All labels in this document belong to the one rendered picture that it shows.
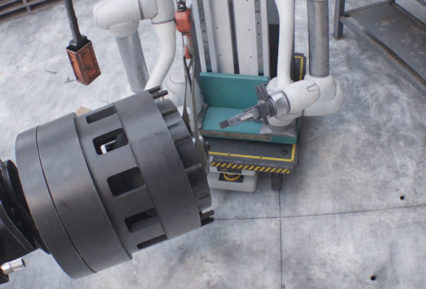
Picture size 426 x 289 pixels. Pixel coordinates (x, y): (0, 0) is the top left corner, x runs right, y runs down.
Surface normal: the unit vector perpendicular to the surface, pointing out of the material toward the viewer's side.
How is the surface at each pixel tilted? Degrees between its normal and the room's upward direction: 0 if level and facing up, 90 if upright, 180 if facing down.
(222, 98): 90
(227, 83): 90
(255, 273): 0
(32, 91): 0
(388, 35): 0
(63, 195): 37
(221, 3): 90
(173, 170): 48
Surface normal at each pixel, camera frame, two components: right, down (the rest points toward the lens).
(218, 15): -0.22, 0.72
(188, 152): 0.17, -0.11
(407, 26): -0.11, -0.69
